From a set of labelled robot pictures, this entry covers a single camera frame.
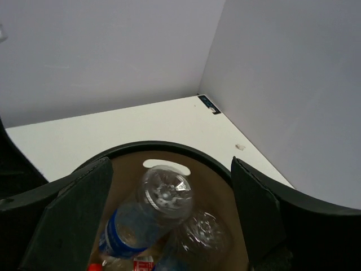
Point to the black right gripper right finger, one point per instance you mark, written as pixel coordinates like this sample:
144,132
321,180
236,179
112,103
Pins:
285,229

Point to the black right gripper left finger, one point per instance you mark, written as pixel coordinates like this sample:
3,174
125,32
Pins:
53,227

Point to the clear bottle blue label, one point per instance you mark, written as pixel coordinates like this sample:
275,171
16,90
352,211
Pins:
199,243
162,200

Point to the brown cylindrical paper bin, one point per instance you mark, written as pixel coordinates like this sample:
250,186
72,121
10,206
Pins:
209,178

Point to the small white tape scrap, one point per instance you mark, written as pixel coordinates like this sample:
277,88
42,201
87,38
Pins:
240,147

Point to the blue sticker back left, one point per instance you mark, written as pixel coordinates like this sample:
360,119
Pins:
209,104

